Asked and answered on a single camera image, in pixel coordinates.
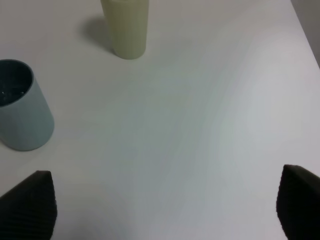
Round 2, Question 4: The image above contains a teal plastic cup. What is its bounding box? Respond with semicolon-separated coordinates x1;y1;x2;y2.
0;59;55;152

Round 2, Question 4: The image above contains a pale green plastic cup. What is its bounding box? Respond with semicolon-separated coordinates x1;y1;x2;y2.
101;0;149;60

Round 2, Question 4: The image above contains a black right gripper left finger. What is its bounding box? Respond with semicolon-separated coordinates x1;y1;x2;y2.
0;170;58;240

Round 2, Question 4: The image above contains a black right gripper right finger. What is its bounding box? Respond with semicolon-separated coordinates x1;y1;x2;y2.
276;164;320;240

